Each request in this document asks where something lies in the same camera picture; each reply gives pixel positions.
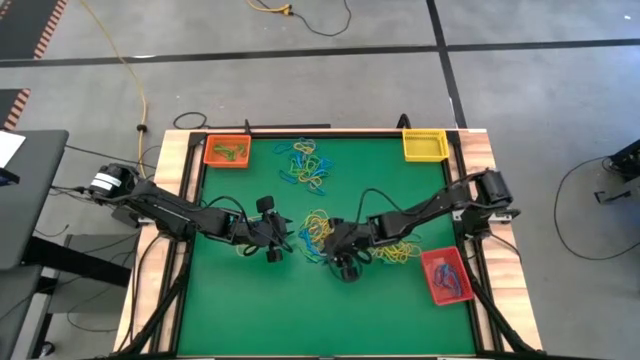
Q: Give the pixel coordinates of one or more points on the black clamp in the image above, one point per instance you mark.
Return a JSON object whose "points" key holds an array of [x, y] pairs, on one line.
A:
{"points": [[246, 126], [403, 121]]}

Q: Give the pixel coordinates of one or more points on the dark device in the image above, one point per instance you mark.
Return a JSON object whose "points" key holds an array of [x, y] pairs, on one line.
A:
{"points": [[7, 177]]}

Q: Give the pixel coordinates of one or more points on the red plastic basket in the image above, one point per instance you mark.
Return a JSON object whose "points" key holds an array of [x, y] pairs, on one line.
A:
{"points": [[430, 290]]}

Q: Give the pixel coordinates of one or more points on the white paper sheet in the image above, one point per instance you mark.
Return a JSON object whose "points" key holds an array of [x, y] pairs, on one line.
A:
{"points": [[10, 147]]}

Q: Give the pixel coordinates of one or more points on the black equipment stand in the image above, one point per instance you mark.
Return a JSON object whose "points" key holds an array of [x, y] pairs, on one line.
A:
{"points": [[625, 165]]}

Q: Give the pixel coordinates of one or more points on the black flat bar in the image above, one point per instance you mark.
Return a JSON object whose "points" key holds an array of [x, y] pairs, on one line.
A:
{"points": [[270, 126]]}

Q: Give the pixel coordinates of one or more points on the green rubber band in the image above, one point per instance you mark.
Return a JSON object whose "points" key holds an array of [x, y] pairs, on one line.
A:
{"points": [[312, 161]]}

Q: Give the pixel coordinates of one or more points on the grey desk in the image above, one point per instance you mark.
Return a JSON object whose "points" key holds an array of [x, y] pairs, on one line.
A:
{"points": [[35, 200]]}

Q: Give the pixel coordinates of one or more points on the black table frame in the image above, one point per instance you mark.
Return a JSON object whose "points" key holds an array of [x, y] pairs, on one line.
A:
{"points": [[350, 135]]}

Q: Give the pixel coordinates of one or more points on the tangled green rubber bands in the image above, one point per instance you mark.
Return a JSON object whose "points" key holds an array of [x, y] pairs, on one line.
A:
{"points": [[312, 259]]}

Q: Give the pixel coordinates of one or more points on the blue rubber bands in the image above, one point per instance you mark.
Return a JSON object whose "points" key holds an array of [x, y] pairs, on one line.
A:
{"points": [[306, 245], [446, 278]]}

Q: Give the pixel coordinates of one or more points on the yellow plastic basket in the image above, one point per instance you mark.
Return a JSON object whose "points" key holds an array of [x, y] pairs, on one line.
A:
{"points": [[425, 145]]}

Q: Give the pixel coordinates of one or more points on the tangled blue rubber bands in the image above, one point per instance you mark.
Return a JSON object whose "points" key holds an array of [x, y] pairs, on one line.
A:
{"points": [[306, 245]]}

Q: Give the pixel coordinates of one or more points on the tangled yellow rubber bands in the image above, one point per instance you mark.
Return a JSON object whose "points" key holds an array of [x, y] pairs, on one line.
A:
{"points": [[397, 252], [239, 250], [315, 225]]}

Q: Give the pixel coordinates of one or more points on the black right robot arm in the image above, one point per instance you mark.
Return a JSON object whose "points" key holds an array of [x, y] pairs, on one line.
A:
{"points": [[440, 202]]}

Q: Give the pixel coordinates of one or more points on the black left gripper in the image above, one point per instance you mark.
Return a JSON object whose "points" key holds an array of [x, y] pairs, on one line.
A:
{"points": [[260, 227]]}

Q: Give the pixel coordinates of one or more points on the blue rubber band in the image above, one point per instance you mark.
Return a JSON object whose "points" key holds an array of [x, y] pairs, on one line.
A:
{"points": [[288, 178], [280, 145], [299, 160], [326, 163]]}

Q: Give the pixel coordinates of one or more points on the orange plastic basket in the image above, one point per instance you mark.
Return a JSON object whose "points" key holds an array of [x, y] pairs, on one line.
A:
{"points": [[210, 151]]}

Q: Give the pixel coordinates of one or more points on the black caster wheel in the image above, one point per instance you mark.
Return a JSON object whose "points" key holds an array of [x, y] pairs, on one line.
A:
{"points": [[47, 348]]}

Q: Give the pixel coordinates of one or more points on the black mat with striped edge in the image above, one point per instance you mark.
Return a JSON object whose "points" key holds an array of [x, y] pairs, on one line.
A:
{"points": [[10, 107], [25, 25]]}

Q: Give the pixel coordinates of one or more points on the green table mat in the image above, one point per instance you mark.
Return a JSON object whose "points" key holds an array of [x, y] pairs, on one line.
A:
{"points": [[325, 310]]}

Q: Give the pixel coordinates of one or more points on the yellow rubber band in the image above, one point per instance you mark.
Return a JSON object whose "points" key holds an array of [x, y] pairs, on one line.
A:
{"points": [[307, 175], [305, 146]]}

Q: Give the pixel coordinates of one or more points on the green rubber bands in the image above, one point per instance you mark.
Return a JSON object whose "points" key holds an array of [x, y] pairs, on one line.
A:
{"points": [[312, 259], [230, 151]]}

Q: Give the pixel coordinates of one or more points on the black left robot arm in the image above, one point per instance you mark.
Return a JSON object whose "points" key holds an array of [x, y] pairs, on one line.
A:
{"points": [[170, 207]]}

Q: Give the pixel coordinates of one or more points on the wooden table side panel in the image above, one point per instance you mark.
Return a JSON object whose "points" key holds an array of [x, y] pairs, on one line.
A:
{"points": [[172, 145], [510, 280]]}

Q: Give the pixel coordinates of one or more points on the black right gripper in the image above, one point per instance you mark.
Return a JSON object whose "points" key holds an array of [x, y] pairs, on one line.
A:
{"points": [[350, 237]]}

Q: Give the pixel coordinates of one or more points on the black desk leg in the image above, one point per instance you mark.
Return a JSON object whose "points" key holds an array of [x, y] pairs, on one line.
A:
{"points": [[75, 262]]}

